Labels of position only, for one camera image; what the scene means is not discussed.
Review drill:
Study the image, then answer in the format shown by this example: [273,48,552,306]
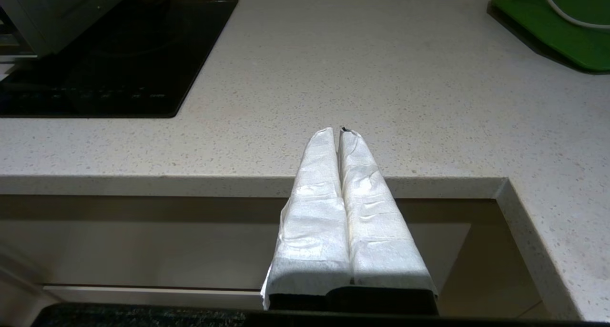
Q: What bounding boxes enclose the black induction cooktop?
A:
[0,0,239,118]

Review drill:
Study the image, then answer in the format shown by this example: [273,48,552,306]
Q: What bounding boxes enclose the green plastic tray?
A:
[487,0,610,74]

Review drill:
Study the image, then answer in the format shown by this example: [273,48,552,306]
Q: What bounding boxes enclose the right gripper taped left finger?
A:
[261,127,352,311]

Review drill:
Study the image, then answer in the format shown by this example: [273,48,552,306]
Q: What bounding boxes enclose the silver Panasonic microwave oven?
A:
[0,0,139,63]

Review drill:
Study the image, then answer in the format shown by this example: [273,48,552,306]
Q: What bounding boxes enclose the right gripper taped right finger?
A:
[337,127,438,296]

